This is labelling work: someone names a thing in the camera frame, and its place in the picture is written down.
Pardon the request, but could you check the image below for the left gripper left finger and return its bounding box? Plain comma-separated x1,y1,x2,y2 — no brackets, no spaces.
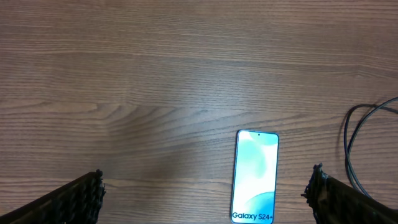
1,169,106,224

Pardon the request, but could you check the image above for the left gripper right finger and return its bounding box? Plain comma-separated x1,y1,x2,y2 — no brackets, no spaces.
302,164,397,224

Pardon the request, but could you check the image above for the black USB charging cable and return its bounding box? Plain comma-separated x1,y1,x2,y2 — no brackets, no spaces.
343,96,398,198

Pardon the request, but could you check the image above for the Samsung Galaxy smartphone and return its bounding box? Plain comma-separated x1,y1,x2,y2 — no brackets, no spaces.
230,130,279,224

